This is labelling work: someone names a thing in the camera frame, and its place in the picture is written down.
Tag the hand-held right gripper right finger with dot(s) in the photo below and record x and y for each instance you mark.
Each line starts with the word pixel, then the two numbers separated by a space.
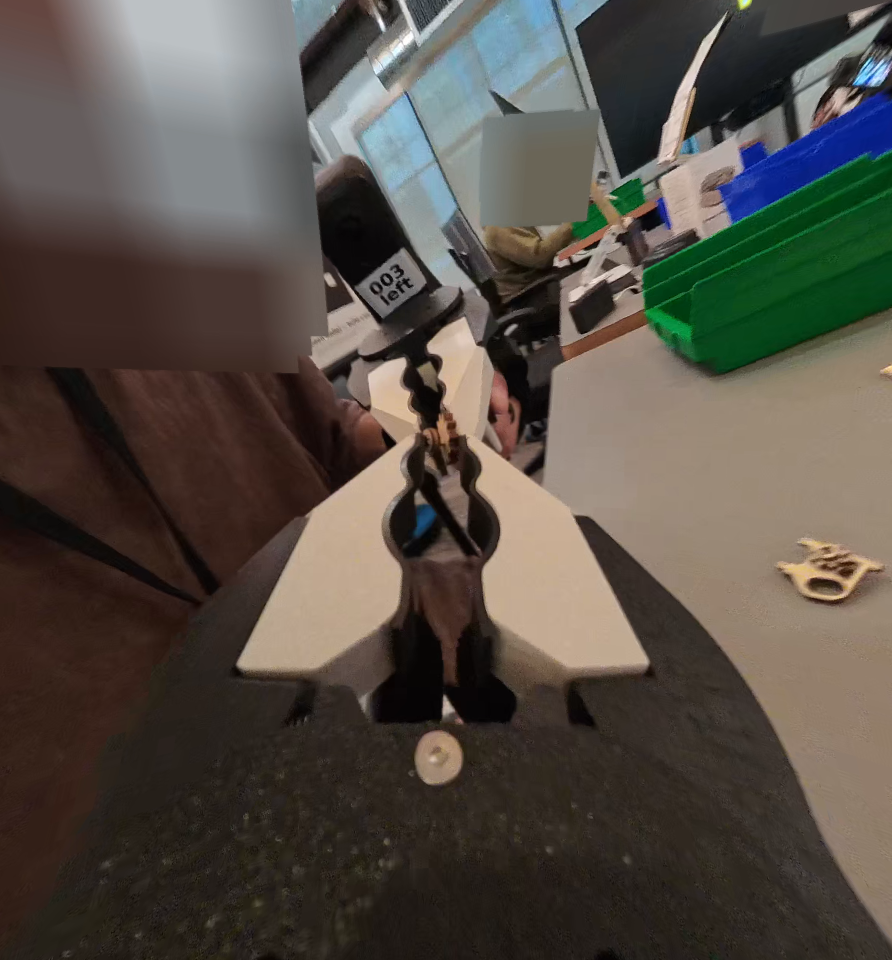
pixel 566 592

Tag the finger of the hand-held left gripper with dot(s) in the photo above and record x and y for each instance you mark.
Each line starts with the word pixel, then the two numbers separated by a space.
pixel 467 375
pixel 390 397

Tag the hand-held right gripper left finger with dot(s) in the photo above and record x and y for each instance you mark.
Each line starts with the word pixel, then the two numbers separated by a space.
pixel 318 592

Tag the small wooden gear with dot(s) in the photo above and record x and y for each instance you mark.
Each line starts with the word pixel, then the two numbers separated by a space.
pixel 444 442

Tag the person's left forearm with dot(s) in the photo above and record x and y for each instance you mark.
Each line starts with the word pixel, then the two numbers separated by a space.
pixel 341 435

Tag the flat wooden model part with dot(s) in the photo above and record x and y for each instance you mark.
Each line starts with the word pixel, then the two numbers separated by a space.
pixel 828 571

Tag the person's left hand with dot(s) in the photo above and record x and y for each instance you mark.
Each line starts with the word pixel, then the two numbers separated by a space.
pixel 503 409

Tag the black office chair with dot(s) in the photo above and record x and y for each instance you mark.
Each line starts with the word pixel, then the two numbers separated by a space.
pixel 517 315

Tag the small black box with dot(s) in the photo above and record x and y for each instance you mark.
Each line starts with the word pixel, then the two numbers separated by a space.
pixel 592 307

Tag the white cardboard box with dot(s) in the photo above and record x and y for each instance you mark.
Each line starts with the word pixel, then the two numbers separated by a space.
pixel 701 191

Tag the large black monitor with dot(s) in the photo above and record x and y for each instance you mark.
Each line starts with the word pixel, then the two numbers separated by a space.
pixel 641 82

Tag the green plastic bin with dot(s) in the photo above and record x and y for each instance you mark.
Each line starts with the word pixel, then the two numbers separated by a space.
pixel 791 270

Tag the white paper sheet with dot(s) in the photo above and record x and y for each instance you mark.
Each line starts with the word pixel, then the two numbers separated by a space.
pixel 690 90

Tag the blue plastic bin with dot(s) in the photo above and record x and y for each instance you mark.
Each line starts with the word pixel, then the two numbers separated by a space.
pixel 821 154

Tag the silver ventilation duct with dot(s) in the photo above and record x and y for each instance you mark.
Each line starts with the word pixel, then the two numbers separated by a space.
pixel 390 45

